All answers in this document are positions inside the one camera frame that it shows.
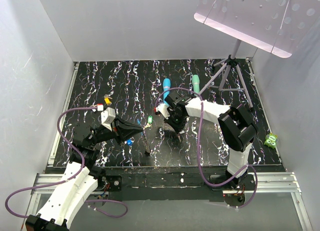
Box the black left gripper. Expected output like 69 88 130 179
89 114 143 146

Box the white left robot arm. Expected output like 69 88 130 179
25 117 143 231

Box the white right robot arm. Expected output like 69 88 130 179
154 88 258 190

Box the key with blue tag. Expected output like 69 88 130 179
126 139 133 147

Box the blue toy microphone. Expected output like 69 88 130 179
162 78 171 105

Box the green frog toy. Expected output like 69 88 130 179
264 133 279 149

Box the lilac music stand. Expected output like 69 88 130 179
194 0 320 109

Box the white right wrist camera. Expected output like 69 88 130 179
154 103 171 121

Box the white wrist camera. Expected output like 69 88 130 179
100 107 116 132
154 103 171 121

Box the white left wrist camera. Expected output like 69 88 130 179
100 107 116 132

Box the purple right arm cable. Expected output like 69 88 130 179
154 87 258 209

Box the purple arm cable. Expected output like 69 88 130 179
154 87 258 209
4 104 129 219

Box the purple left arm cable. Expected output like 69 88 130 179
4 104 129 219

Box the aluminium rail frame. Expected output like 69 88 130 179
22 62 313 231

